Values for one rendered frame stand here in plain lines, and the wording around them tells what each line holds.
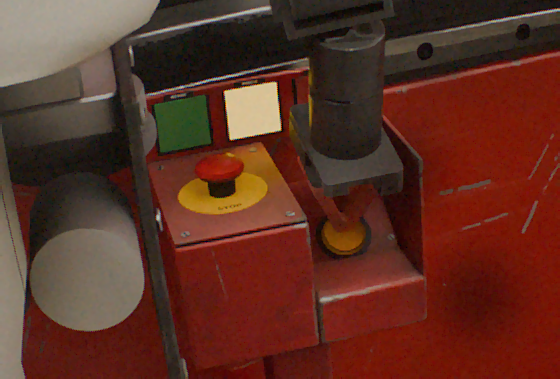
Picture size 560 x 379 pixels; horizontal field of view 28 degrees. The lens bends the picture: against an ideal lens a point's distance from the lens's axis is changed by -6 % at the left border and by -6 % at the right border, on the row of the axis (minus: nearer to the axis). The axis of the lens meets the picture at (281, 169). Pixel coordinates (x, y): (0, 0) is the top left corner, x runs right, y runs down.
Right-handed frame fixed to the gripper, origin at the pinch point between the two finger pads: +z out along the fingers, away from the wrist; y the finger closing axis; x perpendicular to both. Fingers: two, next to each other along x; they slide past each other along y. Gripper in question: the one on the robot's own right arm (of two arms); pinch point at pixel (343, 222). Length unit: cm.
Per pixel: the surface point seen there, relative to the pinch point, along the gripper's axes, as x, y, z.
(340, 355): -3.2, 9.4, 29.3
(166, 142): 12.9, 9.5, -4.2
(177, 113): 11.6, 10.1, -6.5
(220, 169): 10.0, 0.4, -7.9
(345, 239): 0.1, -0.9, 1.2
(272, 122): 3.5, 9.4, -4.2
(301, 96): 0.8, 9.9, -6.1
